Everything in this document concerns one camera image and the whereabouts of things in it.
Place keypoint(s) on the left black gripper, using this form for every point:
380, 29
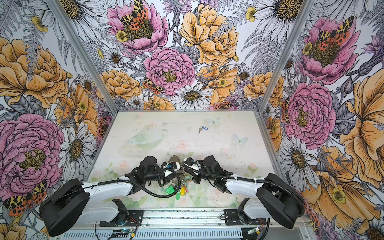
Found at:
163, 164

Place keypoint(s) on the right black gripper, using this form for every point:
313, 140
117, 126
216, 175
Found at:
195, 179

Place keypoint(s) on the yellow key tag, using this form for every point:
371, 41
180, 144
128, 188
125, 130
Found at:
182, 190

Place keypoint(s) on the key with blue tag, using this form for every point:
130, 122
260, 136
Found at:
202, 128

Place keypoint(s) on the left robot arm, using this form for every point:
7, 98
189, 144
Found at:
77, 203

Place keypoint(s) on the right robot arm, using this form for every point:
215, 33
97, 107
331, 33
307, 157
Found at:
269, 198

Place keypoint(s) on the green circuit board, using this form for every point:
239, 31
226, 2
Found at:
125, 234

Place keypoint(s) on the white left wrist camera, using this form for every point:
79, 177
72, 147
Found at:
175, 166

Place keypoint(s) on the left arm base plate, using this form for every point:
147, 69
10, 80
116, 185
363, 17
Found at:
129, 218

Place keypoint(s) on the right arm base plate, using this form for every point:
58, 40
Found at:
233, 218

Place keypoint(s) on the aluminium front rail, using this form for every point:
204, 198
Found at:
171, 218

